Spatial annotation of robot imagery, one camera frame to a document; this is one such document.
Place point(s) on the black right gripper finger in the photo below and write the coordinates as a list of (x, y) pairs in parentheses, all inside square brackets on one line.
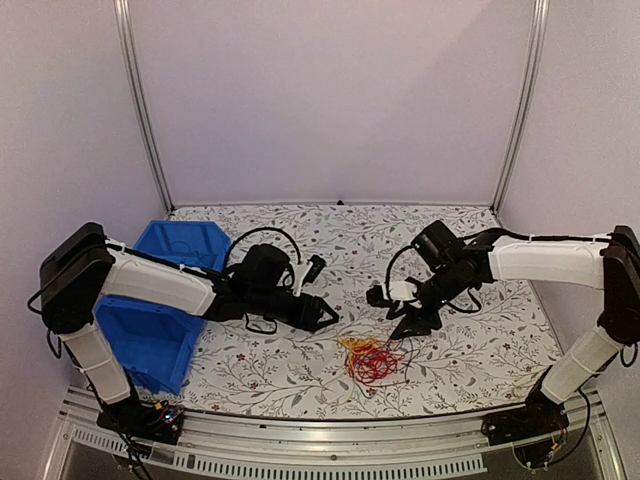
[(406, 315), (417, 327)]

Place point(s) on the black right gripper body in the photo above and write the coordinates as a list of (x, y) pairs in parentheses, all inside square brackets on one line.
[(445, 283)]

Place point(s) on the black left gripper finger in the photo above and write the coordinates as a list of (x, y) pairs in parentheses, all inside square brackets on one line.
[(320, 324), (323, 310)]

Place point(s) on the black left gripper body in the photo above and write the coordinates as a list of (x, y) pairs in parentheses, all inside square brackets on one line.
[(262, 304)]

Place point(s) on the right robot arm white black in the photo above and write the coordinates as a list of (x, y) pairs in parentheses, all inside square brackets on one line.
[(594, 279)]

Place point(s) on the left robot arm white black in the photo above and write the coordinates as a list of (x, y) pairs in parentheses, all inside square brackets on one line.
[(89, 266)]

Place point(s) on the floral patterned table mat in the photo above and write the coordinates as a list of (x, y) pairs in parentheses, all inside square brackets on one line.
[(353, 370)]

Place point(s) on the blue plastic divided bin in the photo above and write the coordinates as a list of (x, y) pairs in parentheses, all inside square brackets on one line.
[(155, 343)]

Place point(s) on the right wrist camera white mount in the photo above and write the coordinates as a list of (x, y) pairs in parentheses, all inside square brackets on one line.
[(397, 291)]

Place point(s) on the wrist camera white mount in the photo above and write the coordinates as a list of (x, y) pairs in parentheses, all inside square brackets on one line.
[(307, 272), (397, 291)]

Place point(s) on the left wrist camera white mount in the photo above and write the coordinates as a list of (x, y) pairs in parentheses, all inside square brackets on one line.
[(307, 272)]

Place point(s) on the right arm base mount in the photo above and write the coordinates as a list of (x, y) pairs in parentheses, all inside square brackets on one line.
[(536, 432)]

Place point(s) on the front aluminium rail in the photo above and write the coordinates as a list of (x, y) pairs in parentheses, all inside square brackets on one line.
[(218, 446)]

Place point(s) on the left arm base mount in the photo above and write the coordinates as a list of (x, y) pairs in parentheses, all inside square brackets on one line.
[(161, 422)]

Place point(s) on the right aluminium frame post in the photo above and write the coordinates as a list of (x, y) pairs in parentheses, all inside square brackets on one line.
[(531, 69)]

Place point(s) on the aluminium frame post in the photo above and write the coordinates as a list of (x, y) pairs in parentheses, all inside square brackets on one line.
[(531, 69), (125, 30)]

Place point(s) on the left aluminium frame post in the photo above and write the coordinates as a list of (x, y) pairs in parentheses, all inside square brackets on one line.
[(125, 30)]

